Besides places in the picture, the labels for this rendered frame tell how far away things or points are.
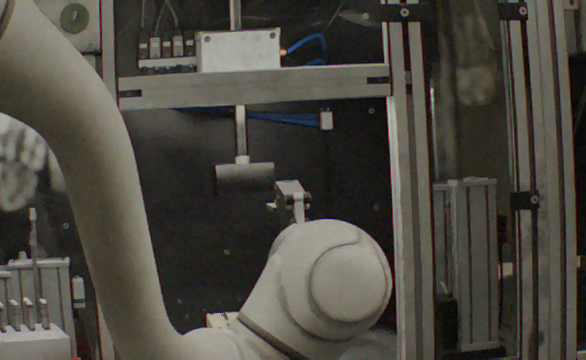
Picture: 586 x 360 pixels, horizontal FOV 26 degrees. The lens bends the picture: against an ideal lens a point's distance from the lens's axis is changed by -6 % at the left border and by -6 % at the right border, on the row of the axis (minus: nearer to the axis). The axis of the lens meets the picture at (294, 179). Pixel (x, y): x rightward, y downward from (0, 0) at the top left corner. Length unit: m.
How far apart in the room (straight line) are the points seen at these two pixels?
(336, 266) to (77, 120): 0.29
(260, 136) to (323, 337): 1.05
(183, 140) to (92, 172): 1.18
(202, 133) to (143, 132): 0.10
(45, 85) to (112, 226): 0.15
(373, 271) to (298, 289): 0.07
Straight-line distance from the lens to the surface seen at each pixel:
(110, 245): 1.05
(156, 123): 2.18
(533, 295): 1.87
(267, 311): 1.20
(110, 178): 1.02
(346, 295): 1.15
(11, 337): 1.63
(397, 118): 1.79
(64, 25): 1.74
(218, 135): 2.19
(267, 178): 1.95
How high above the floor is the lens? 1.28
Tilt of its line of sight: 3 degrees down
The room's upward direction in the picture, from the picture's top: 3 degrees counter-clockwise
